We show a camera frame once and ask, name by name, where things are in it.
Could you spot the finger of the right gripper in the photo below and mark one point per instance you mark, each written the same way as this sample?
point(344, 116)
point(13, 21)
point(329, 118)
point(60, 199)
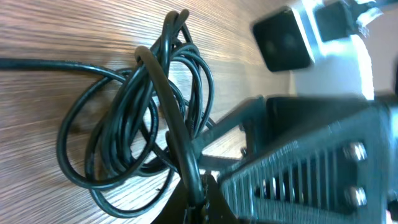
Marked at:
point(247, 109)

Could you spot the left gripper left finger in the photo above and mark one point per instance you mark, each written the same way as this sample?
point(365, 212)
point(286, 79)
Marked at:
point(212, 208)

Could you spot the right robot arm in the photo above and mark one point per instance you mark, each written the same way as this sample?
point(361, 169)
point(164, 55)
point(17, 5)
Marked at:
point(320, 43)

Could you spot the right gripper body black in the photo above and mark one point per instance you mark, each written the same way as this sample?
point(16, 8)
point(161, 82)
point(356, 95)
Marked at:
point(287, 118)

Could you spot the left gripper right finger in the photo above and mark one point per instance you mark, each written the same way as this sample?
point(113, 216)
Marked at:
point(343, 172)

